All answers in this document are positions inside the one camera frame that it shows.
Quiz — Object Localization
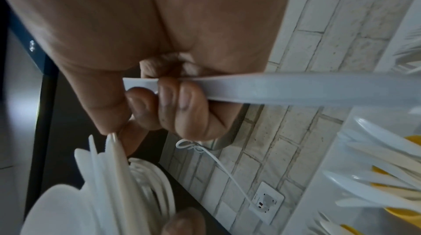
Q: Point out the person's right hand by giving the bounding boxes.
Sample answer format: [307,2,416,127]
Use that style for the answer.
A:
[0,0,298,157]

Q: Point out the person's left hand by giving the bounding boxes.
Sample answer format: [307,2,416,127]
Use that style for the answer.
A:
[163,207,213,235]

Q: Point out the bundle of white plastic cutlery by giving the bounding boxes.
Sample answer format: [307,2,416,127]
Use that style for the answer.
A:
[20,132,155,235]

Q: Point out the white plastic cutlery tray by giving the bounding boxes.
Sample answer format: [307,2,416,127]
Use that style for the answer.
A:
[122,0,421,235]

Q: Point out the stack of white disposable plates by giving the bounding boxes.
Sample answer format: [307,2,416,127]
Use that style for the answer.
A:
[128,158,176,231]

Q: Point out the pile of small white forks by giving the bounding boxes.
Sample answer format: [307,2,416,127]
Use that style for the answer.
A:
[307,210,362,235]

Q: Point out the pile of white plastic spoons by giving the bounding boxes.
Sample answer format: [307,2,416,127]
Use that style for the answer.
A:
[322,115,421,210]

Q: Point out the yellow plastic bowl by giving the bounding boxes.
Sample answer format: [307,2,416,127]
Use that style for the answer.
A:
[371,135,421,220]

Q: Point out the pile of white plastic forks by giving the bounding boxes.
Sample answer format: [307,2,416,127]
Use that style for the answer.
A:
[393,28,421,75]

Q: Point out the white power cable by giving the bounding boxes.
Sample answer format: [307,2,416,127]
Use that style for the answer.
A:
[176,139,264,208]

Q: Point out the white wall socket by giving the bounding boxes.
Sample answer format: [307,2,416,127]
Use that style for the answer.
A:
[248,181,285,225]

